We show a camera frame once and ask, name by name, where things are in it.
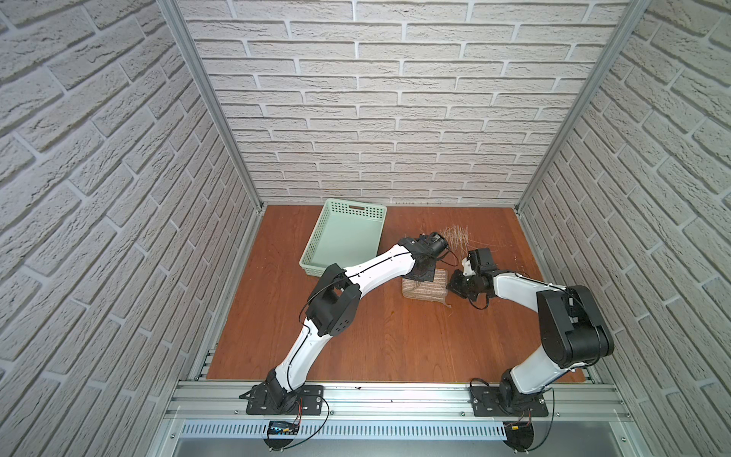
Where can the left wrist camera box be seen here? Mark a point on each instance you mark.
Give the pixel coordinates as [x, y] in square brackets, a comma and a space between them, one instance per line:
[437, 245]

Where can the striped brown square dishcloth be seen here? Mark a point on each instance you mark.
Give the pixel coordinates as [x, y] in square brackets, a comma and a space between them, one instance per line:
[434, 291]

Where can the right controller board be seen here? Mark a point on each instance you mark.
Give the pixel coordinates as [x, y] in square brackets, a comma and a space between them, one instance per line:
[519, 436]

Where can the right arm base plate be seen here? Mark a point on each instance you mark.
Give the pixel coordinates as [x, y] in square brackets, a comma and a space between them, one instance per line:
[491, 401]

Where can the left aluminium corner post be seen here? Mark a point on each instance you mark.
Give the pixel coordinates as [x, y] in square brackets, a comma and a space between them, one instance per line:
[186, 44]

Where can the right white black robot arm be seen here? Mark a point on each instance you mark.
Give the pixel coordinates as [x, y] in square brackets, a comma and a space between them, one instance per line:
[573, 333]

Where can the aluminium corner post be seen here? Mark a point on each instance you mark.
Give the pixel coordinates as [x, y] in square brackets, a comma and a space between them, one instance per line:
[629, 20]
[186, 44]

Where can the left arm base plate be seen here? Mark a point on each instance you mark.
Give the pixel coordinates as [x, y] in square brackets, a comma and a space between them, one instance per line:
[307, 401]

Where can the mint green plastic basket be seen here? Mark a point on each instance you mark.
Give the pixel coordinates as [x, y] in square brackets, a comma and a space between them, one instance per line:
[347, 233]

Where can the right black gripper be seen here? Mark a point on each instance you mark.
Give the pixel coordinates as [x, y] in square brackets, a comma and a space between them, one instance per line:
[448, 285]

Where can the aluminium front rail frame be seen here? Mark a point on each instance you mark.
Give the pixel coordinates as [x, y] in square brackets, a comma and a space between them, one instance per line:
[207, 408]

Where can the right aluminium corner post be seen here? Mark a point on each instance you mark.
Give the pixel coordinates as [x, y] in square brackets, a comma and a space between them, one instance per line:
[629, 20]

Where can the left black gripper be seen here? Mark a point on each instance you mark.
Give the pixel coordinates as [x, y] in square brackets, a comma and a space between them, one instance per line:
[425, 268]

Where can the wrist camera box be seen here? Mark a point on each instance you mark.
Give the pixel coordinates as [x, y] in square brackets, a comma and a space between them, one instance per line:
[479, 262]
[437, 245]

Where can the left controller board with leds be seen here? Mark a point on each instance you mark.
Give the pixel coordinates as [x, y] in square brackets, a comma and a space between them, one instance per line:
[282, 428]

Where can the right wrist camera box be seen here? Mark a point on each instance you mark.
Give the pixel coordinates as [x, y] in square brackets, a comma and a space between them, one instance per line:
[479, 262]

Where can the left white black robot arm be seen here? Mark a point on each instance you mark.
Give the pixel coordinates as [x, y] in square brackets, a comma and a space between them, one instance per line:
[333, 304]

